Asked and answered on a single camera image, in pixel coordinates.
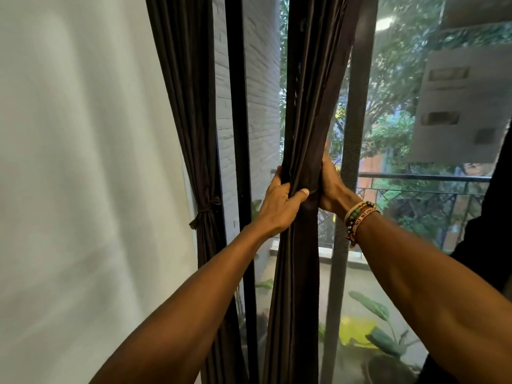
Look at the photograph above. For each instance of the person's right hand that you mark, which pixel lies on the person's right hand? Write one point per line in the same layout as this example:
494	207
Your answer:
334	191

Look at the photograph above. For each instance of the person's left hand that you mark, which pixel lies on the person's left hand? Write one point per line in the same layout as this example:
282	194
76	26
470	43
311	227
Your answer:
278	211

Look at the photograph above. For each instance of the dark brown curtain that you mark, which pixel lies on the dark brown curtain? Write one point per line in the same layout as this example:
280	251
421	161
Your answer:
488	235
188	95
308	95

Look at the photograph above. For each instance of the person's right forearm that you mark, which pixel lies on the person's right forearm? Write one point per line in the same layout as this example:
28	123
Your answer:
432	299

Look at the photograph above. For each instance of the person's left forearm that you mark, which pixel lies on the person's left forearm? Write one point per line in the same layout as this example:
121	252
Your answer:
180	327

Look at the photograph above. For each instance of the black metal balcony railing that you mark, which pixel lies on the black metal balcony railing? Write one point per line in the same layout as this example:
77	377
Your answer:
420	177

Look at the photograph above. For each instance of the yellow flat object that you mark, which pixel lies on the yellow flat object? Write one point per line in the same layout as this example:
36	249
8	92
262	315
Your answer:
356	329

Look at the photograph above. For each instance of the grey concrete building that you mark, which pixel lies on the grey concrete building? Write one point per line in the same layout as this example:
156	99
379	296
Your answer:
460	99

